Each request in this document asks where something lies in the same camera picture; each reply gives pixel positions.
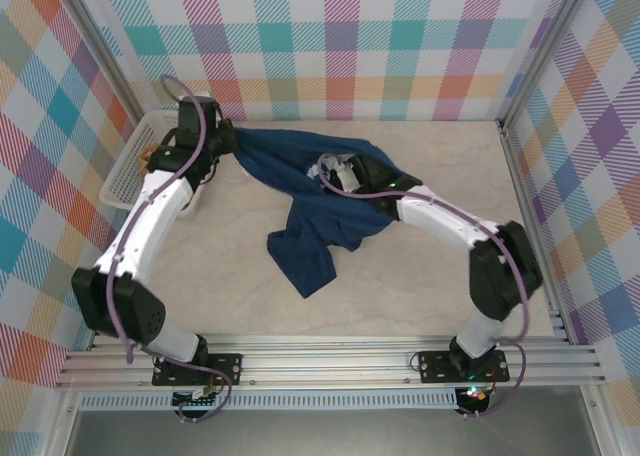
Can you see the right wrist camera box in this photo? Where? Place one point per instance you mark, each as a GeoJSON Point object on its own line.
{"type": "Point", "coordinates": [344, 178]}

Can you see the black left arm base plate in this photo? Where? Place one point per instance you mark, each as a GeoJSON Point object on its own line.
{"type": "Point", "coordinates": [230, 368]}

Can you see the navy blue t-shirt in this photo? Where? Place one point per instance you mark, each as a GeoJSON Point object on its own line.
{"type": "Point", "coordinates": [310, 216]}

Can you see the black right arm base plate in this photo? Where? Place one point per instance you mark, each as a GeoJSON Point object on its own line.
{"type": "Point", "coordinates": [432, 366]}

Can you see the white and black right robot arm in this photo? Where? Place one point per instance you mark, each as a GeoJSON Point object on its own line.
{"type": "Point", "coordinates": [440, 216]}

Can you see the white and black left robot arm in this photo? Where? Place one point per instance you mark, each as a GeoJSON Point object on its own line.
{"type": "Point", "coordinates": [150, 226]}

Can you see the green circuit board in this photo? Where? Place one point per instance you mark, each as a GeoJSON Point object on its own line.
{"type": "Point", "coordinates": [197, 401]}

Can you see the white perforated plastic basket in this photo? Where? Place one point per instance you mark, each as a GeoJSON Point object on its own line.
{"type": "Point", "coordinates": [120, 186]}

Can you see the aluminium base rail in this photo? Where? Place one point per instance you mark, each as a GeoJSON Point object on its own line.
{"type": "Point", "coordinates": [325, 361]}

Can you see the grey metal shelf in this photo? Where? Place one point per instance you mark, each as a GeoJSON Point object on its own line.
{"type": "Point", "coordinates": [325, 436]}

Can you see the black controller box with LED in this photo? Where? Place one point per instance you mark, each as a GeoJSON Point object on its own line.
{"type": "Point", "coordinates": [475, 398]}

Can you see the tan crumpled cloth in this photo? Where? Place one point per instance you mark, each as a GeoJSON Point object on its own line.
{"type": "Point", "coordinates": [146, 161]}

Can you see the aluminium frame post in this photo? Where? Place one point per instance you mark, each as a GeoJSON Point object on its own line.
{"type": "Point", "coordinates": [545, 41]}
{"type": "Point", "coordinates": [100, 41]}

